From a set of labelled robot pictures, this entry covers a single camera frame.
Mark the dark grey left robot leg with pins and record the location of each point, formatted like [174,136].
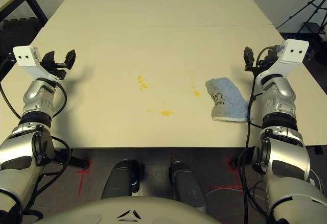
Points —
[120,180]

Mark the wide yellow liquid puddle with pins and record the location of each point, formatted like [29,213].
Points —
[166,112]

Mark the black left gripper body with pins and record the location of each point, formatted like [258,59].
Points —
[57,69]

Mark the yellow liquid streak with drop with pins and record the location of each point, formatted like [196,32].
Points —
[196,93]

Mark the blue and grey rag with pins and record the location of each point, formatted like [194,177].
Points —
[227,99]

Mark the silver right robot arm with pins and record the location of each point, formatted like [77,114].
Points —
[281,101]

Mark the yellow liquid splatter cluster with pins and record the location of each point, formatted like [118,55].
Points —
[140,79]

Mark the black tripod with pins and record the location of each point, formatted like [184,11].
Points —
[313,7]

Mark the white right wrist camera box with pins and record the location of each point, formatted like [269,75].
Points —
[293,54]

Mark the dark grey right robot leg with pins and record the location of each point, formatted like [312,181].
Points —
[186,185]

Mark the black table foot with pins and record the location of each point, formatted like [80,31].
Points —
[80,162]
[234,163]

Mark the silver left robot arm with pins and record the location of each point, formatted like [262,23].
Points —
[38,101]

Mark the dark grey robot leg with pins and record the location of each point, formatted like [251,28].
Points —
[120,180]
[186,185]

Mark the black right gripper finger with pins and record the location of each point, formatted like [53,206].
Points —
[249,58]

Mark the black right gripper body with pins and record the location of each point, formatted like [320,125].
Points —
[269,58]

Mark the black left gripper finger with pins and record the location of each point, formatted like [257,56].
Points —
[49,58]
[70,59]

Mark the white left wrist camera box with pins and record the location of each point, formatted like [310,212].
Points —
[26,56]

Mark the black foam floor mat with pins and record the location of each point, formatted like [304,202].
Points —
[15,30]

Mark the beige robot torso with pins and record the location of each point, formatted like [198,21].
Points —
[102,211]

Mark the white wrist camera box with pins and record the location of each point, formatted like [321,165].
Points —
[26,56]
[293,54]

